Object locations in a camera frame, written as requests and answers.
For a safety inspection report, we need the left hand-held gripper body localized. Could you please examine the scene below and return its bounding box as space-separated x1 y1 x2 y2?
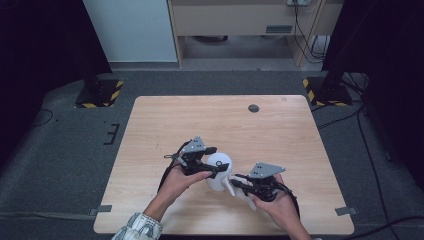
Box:
176 135 207 176

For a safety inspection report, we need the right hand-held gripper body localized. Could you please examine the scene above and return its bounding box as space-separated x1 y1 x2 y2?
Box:
248 162 287 203

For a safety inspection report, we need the beige cloth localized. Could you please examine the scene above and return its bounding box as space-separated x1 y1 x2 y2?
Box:
221 173 258 212

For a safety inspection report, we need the white cylinder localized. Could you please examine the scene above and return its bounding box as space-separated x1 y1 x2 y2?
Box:
205 152 234 193

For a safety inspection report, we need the person's right hand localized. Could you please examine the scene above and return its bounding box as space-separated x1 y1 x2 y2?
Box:
249 173 301 231

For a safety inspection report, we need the person's left hand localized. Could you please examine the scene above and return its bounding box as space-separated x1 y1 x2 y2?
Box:
156 165 213 206

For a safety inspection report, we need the grey tape piece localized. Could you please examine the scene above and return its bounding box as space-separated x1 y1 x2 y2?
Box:
334 206 359 217
88 204 113 216

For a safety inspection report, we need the black stand with striped base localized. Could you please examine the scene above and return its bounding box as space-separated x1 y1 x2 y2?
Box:
302 75 354 108
74 77 125 109

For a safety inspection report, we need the beige wooden desk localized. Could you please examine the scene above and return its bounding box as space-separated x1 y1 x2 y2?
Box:
167 0 346 68

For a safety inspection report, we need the white cabinet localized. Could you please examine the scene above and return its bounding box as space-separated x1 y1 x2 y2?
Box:
82 0 178 63

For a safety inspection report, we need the grey label on desk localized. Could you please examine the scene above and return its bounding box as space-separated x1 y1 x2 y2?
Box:
265 24 294 35

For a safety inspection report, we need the dark curtain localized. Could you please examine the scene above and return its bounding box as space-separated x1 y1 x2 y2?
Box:
0 0 113 168
322 0 424 192

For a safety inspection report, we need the left hand-held gripper cable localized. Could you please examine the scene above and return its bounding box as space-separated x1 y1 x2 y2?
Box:
158 141 189 193

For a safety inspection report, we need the hand-held gripper cable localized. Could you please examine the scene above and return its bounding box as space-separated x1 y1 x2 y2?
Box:
276 181 301 220
158 141 189 193

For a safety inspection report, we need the right hand-held gripper cable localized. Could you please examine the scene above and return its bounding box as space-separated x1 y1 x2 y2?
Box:
276 181 301 220

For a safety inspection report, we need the long black floor cable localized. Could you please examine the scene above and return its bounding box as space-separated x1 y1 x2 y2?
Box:
356 109 402 240

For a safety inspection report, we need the thick black floor cable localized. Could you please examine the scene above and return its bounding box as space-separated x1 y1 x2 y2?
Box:
354 215 424 240

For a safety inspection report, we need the black hanging cable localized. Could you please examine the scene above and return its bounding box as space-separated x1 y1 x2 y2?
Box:
293 3 327 65

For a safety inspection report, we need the thin black floor cable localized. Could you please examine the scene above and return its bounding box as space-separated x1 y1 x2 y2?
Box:
32 108 55 128

